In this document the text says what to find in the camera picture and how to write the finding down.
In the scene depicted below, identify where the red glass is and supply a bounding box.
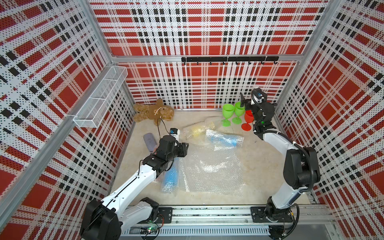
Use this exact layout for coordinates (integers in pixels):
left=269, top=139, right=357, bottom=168
left=242, top=110, right=254, bottom=132

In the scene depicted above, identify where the green wine glass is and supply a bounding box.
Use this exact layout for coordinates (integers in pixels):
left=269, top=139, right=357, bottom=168
left=232, top=102, right=246, bottom=125
left=222, top=104, right=235, bottom=127

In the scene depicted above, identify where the light blue glass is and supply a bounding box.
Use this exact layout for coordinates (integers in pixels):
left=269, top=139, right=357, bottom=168
left=205, top=130, right=244, bottom=150

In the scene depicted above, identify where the bubble wrap sheet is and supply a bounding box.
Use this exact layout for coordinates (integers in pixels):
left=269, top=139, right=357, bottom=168
left=179, top=145, right=244, bottom=197

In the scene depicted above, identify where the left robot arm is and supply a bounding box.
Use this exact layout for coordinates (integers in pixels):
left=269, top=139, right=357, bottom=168
left=80, top=134, right=189, bottom=240

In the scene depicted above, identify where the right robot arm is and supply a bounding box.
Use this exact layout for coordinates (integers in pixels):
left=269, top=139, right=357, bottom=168
left=241, top=88, right=321, bottom=222

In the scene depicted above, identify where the yellow glass in bubble wrap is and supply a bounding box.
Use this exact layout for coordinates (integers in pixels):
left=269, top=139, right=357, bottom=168
left=183, top=117, right=222, bottom=140

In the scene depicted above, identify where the purple glass in bubble wrap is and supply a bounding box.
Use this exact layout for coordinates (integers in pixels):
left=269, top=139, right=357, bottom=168
left=143, top=133, right=157, bottom=153

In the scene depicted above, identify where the blue glass in bubble wrap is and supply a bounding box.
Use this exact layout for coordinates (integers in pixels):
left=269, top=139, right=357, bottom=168
left=161, top=159, right=179, bottom=194

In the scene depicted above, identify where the brown teddy bear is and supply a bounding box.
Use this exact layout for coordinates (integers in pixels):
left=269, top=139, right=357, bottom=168
left=133, top=99, right=175, bottom=126

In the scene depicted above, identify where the green circuit board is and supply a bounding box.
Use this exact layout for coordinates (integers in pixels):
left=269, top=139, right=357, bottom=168
left=140, top=225, right=160, bottom=237

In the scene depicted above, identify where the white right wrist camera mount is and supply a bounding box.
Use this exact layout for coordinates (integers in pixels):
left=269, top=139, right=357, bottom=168
left=251, top=88, right=268, bottom=105

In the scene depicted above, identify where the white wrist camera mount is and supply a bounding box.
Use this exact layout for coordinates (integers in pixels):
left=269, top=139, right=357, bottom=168
left=251, top=88, right=268, bottom=105
left=170, top=128, right=180, bottom=141

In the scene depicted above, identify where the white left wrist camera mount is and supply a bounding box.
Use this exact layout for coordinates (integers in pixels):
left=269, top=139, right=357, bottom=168
left=170, top=128, right=180, bottom=141

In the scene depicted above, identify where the black hook rail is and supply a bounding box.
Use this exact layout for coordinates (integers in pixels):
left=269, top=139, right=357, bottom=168
left=181, top=56, right=280, bottom=63

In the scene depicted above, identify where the white wire mesh basket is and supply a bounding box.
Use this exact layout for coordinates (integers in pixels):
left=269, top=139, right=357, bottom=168
left=74, top=66, right=128, bottom=128

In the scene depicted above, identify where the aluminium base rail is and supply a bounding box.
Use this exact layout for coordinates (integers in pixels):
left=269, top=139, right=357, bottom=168
left=118, top=205, right=340, bottom=240

